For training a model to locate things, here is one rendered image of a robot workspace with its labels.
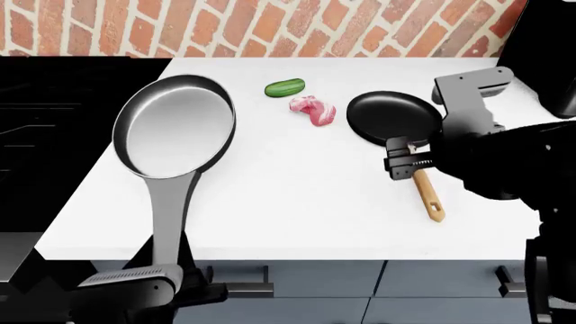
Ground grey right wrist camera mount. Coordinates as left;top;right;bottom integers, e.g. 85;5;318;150
430;66;515;135

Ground dark metal drawer handle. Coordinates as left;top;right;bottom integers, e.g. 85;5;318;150
205;265;275;299
493;265;528;299

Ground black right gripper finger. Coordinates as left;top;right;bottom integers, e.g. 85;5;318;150
382;157;436;181
384;135;428;159

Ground black pan with wooden handle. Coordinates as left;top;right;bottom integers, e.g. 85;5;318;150
346;89;446;224

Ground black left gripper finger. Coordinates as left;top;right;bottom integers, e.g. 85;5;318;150
178;230;198;270
125;235;158;271

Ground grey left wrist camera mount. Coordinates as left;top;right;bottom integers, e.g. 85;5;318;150
76;264;183;294

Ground silver frying pan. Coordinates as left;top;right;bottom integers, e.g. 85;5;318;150
111;74;238;268

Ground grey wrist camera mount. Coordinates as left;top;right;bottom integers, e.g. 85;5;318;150
76;264;183;294
430;66;515;135

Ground raw pink lamb chop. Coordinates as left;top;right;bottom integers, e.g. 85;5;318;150
288;94;338;128

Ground black countertop appliance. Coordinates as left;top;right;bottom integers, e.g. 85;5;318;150
498;0;576;120

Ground black stove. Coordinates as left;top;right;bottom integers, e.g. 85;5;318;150
0;55;175;284

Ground grey cabinet drawer front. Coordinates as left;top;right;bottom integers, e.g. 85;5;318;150
173;296;371;324
89;259;389;299
361;296;533;324
373;259;528;299

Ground green pickle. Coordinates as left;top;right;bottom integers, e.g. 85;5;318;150
264;77;307;99

